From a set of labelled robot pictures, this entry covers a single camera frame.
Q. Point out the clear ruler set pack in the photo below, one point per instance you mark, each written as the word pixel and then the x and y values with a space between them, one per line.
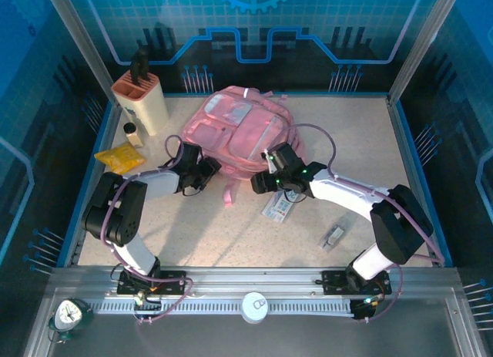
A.
pixel 277 209

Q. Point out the pink student backpack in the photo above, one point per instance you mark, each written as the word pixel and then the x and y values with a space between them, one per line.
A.
pixel 231 133

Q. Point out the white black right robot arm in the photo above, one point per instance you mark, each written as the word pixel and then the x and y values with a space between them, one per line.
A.
pixel 339 191

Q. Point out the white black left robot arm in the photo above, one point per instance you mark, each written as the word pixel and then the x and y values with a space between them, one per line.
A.
pixel 161 181

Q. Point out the yellow snack bag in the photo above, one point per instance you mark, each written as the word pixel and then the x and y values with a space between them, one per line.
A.
pixel 121 160

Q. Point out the small bottle black cap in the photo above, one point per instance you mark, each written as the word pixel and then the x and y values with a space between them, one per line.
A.
pixel 133 137

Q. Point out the small clear plastic box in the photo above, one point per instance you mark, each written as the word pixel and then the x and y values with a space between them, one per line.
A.
pixel 333 236

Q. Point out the beige orange knife block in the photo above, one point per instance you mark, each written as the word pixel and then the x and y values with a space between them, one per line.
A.
pixel 150 106

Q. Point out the small black control board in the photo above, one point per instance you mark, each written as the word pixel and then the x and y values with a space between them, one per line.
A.
pixel 148 303
pixel 362 308

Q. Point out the green alarm clock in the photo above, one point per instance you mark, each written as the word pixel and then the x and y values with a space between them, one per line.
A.
pixel 69 314

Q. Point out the aluminium front rail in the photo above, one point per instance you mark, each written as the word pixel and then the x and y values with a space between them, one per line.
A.
pixel 250 278

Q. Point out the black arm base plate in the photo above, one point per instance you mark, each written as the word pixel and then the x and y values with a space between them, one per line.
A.
pixel 333 281
pixel 173 281

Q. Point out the aluminium frame post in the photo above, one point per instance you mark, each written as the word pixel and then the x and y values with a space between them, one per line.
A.
pixel 78 37
pixel 427 37

